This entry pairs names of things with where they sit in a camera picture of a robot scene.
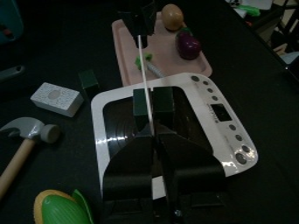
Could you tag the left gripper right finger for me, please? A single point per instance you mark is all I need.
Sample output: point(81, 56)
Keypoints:
point(191, 172)

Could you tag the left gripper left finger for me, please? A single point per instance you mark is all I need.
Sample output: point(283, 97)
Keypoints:
point(128, 169)

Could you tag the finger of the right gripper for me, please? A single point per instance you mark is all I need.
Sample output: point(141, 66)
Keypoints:
point(129, 24)
point(148, 17)

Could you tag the white toy cleaver knife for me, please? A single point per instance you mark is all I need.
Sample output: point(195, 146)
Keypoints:
point(145, 87)

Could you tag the dark green sushi piece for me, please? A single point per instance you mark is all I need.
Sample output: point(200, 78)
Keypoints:
point(88, 83)

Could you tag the tan toy egg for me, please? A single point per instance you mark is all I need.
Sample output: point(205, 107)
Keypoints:
point(172, 17)

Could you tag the purple toy eggplant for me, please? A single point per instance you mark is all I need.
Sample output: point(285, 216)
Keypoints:
point(188, 46)

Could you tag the green toy screw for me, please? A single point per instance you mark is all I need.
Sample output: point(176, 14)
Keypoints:
point(149, 65)

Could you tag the pink plastic tray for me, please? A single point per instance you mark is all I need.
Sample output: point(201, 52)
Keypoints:
point(171, 64)

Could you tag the green yellow toy corn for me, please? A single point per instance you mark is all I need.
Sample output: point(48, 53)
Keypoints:
point(61, 208)

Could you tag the bright green background item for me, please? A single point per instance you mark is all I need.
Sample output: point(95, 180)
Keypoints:
point(248, 10)

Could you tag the white black toy cooktop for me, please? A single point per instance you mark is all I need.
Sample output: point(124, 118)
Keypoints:
point(223, 96)

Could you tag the black chair frame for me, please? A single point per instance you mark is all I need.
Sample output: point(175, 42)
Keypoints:
point(285, 32)

